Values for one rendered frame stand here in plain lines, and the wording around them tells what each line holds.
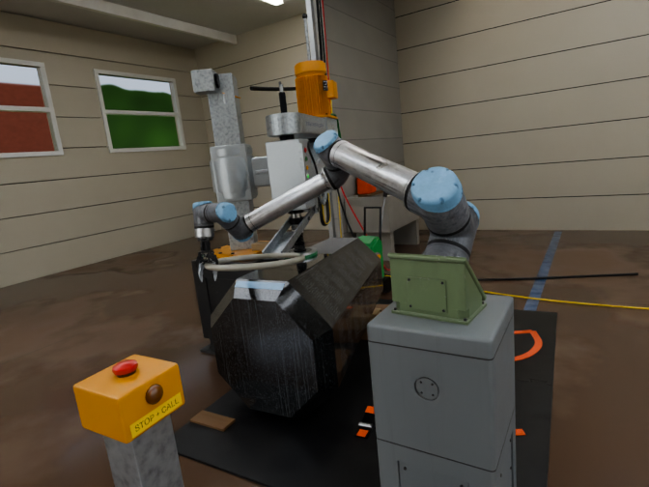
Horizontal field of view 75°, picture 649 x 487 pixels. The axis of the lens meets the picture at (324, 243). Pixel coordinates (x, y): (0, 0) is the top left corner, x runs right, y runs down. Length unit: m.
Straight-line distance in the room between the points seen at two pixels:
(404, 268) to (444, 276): 0.14
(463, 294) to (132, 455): 0.98
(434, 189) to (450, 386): 0.60
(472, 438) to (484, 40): 6.44
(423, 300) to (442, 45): 6.33
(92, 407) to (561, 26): 6.99
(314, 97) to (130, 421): 2.76
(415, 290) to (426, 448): 0.52
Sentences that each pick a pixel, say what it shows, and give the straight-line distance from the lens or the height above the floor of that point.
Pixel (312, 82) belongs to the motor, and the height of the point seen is 1.93.
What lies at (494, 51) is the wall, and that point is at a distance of 7.29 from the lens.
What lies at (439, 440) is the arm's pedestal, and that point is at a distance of 1.53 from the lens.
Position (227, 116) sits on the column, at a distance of 3.26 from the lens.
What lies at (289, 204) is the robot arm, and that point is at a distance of 1.95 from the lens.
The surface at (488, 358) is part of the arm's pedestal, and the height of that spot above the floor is 0.80.
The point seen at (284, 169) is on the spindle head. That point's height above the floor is 1.36.
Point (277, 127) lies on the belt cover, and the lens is 2.57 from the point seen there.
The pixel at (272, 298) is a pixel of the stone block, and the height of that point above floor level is 0.74.
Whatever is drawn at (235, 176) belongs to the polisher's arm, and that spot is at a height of 1.33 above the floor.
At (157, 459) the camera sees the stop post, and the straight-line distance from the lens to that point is 0.86.
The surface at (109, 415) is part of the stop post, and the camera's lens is 0.78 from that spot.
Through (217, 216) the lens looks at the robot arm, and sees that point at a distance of 1.95.
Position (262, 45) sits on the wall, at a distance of 9.27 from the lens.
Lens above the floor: 1.40
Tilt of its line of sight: 11 degrees down
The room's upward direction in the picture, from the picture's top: 6 degrees counter-clockwise
